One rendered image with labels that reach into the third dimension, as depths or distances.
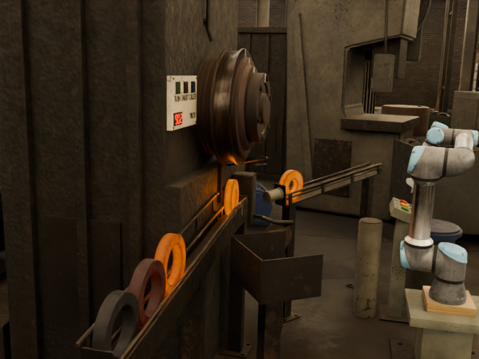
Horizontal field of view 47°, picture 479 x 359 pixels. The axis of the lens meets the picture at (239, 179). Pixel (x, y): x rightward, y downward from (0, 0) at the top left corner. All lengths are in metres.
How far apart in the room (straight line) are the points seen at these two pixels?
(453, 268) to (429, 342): 0.33
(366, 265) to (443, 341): 0.63
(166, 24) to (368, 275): 1.72
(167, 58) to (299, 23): 3.22
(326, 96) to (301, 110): 0.26
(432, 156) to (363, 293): 0.98
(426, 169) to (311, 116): 2.76
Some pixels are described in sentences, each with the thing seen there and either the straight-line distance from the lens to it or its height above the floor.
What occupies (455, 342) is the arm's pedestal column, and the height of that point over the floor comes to 0.19.
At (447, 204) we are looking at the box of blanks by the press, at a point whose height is 0.33.
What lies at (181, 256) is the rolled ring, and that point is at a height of 0.70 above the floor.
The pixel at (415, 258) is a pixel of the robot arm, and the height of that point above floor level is 0.51.
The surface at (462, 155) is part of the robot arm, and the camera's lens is 2.31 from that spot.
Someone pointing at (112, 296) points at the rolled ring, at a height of 0.75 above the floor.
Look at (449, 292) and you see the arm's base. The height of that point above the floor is 0.39.
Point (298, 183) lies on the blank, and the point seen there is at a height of 0.71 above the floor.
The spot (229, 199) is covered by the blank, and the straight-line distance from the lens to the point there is 2.24.
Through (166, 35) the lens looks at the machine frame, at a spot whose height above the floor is 1.37.
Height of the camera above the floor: 1.26
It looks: 11 degrees down
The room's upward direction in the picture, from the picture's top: 2 degrees clockwise
